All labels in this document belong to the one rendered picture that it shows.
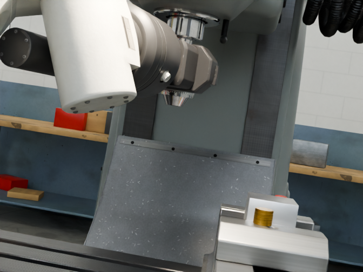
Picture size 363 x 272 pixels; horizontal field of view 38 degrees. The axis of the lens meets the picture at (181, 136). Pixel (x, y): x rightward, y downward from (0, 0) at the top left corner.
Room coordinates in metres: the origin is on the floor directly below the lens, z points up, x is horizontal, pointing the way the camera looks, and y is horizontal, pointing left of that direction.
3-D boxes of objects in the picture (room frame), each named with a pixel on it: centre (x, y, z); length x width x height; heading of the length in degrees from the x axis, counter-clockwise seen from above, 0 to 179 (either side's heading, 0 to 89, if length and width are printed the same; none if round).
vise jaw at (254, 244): (0.61, -0.12, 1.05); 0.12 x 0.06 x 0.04; 86
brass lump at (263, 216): (0.62, -0.11, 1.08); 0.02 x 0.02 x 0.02
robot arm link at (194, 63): (0.60, 0.05, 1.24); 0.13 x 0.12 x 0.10; 70
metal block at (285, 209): (0.66, -0.12, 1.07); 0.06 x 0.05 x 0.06; 86
